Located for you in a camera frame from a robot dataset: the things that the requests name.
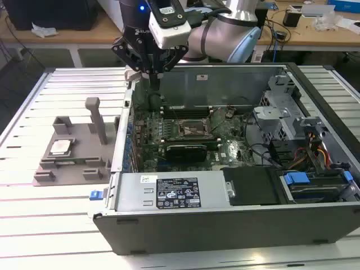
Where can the wooden desk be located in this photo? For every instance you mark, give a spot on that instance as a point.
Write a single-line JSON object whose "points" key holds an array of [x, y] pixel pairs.
{"points": [[84, 35]]}

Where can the clear plastic bag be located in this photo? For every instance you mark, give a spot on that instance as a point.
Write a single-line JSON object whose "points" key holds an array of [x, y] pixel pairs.
{"points": [[326, 22]]}

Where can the black graphics card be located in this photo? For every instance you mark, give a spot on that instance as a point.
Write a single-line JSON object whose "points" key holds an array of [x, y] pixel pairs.
{"points": [[185, 153]]}

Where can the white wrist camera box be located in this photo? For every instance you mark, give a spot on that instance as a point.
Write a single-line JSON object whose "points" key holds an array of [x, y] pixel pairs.
{"points": [[171, 31]]}

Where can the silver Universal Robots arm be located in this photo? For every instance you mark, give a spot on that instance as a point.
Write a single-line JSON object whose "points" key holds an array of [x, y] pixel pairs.
{"points": [[213, 36]]}

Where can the black open PC case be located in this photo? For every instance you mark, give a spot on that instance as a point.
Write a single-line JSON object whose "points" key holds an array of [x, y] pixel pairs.
{"points": [[225, 230]]}

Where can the grey parts rack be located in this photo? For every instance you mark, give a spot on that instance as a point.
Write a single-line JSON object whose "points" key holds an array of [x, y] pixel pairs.
{"points": [[81, 157]]}

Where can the black power adapter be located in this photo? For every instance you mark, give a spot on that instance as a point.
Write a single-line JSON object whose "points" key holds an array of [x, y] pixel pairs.
{"points": [[280, 35]]}

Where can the crumpled white paper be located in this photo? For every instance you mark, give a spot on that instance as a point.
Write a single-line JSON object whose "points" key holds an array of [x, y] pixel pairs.
{"points": [[43, 31]]}

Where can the large black box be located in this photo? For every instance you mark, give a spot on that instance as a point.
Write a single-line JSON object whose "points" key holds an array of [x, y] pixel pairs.
{"points": [[53, 14]]}

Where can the green RAM stick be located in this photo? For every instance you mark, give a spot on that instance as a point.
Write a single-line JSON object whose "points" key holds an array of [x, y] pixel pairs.
{"points": [[70, 162]]}

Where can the blue case latch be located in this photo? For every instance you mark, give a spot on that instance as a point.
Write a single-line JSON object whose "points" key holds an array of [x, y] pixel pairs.
{"points": [[95, 195]]}

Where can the silver CPU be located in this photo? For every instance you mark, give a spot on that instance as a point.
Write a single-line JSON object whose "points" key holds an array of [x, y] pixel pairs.
{"points": [[61, 146]]}

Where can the blue cardboard box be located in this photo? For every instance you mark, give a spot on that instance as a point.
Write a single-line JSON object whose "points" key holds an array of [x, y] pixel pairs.
{"points": [[344, 4]]}

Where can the grey power supply unit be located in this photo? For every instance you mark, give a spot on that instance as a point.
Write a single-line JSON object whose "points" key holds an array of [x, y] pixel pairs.
{"points": [[135, 194]]}

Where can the small black box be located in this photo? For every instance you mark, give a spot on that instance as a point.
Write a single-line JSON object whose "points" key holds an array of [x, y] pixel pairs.
{"points": [[291, 18]]}

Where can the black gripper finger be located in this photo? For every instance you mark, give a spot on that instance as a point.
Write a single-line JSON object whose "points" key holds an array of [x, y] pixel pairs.
{"points": [[177, 54], [126, 52]]}

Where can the hard disk in blue carrier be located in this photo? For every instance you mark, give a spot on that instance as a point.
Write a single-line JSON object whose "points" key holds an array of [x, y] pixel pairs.
{"points": [[312, 187]]}

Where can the green motherboard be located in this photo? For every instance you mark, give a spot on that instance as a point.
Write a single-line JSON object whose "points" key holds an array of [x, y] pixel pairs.
{"points": [[233, 149]]}

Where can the CPU socket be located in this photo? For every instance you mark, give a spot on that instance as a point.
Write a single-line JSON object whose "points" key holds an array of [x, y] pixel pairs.
{"points": [[192, 128]]}

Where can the flat white box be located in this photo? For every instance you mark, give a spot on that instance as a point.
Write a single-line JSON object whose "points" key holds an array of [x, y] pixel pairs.
{"points": [[317, 9]]}

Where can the metal drive cage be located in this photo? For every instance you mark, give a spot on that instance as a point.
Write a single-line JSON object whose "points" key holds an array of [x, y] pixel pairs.
{"points": [[278, 115]]}

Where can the long RAM slot bank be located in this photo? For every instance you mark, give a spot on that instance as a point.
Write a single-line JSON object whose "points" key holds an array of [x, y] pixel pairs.
{"points": [[191, 139], [185, 112]]}

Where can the black plastic shroud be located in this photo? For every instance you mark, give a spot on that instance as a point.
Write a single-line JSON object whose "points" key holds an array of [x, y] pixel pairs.
{"points": [[250, 184]]}

